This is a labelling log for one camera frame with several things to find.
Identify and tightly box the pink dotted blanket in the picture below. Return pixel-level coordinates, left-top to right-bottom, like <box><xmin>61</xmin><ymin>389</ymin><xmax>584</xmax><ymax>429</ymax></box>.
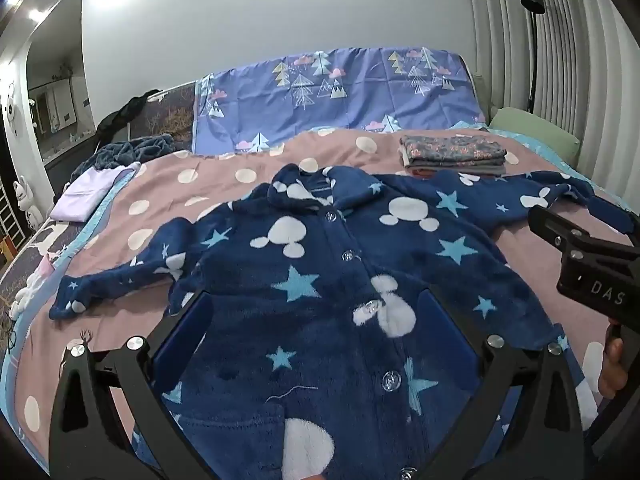
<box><xmin>15</xmin><ymin>127</ymin><xmax>640</xmax><ymax>461</ymax></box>

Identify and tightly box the blue tree-print pillow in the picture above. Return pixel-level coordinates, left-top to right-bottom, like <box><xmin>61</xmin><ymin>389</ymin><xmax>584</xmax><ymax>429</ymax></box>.
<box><xmin>191</xmin><ymin>47</ymin><xmax>488</xmax><ymax>156</ymax></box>

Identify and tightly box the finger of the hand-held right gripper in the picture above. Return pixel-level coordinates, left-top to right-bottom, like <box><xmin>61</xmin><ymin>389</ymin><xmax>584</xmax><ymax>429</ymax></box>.
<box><xmin>528</xmin><ymin>205</ymin><xmax>640</xmax><ymax>266</ymax></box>

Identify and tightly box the stack of folded floral clothes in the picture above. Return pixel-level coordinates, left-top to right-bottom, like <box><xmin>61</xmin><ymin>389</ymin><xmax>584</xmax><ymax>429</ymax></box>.
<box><xmin>398</xmin><ymin>134</ymin><xmax>507</xmax><ymax>178</ymax></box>

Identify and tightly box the black floor lamp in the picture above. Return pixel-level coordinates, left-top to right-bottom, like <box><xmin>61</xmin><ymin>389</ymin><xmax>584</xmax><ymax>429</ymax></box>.
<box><xmin>521</xmin><ymin>0</ymin><xmax>546</xmax><ymax>113</ymax></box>

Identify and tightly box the lilac folded cloth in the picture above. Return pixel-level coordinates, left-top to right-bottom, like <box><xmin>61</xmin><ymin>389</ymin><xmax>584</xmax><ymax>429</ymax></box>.
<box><xmin>50</xmin><ymin>161</ymin><xmax>141</xmax><ymax>222</ymax></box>

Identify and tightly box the grey pleated curtain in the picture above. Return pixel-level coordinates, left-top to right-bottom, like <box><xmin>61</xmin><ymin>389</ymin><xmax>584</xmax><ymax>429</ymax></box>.
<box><xmin>462</xmin><ymin>0</ymin><xmax>640</xmax><ymax>211</ymax></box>

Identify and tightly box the person's right hand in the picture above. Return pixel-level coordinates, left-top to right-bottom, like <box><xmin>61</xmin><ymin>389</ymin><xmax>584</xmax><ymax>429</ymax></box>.
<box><xmin>597</xmin><ymin>327</ymin><xmax>626</xmax><ymax>401</ymax></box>

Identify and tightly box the white cat figurine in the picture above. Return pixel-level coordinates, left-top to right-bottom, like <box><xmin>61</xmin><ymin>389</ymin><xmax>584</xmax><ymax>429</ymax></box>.
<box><xmin>12</xmin><ymin>177</ymin><xmax>43</xmax><ymax>226</ymax></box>

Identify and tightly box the dark teal fleece blanket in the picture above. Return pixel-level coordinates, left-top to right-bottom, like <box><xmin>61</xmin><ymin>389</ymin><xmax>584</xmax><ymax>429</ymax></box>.
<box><xmin>70</xmin><ymin>132</ymin><xmax>176</xmax><ymax>186</ymax></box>

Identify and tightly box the navy fleece pajama top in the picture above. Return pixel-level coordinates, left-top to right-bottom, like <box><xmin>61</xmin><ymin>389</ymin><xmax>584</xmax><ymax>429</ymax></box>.
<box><xmin>48</xmin><ymin>162</ymin><xmax>633</xmax><ymax>480</ymax></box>

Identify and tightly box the black garment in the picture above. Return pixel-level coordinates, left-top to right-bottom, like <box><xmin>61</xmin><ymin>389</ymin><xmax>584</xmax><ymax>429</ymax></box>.
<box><xmin>95</xmin><ymin>92</ymin><xmax>168</xmax><ymax>148</ymax></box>

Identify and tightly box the brown branch print pillow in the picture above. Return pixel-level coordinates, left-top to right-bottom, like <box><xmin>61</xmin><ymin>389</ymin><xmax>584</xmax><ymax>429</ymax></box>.
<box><xmin>135</xmin><ymin>82</ymin><xmax>201</xmax><ymax>153</ymax></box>

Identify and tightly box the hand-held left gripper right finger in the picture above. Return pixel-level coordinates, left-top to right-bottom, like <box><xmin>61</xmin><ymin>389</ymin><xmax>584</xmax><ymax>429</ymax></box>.
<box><xmin>420</xmin><ymin>285</ymin><xmax>586</xmax><ymax>480</ymax></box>

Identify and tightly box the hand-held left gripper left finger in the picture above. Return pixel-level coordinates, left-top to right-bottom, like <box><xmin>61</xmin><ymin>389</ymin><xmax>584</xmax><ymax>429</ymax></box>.
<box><xmin>48</xmin><ymin>287</ymin><xmax>217</xmax><ymax>480</ymax></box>

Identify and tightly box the green pillow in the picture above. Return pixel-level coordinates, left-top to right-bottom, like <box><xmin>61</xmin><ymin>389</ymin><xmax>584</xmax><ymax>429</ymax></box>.
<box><xmin>487</xmin><ymin>106</ymin><xmax>581</xmax><ymax>163</ymax></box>

